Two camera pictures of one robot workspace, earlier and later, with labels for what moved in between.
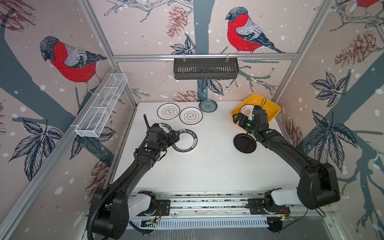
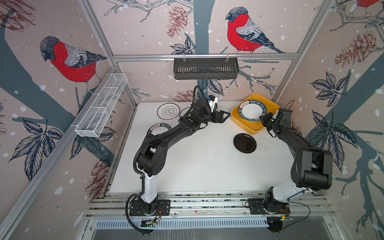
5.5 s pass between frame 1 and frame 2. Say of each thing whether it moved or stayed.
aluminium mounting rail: stayed
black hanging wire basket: stayed
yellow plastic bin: stayed
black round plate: stayed
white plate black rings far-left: stayed
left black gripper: moved
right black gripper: moved
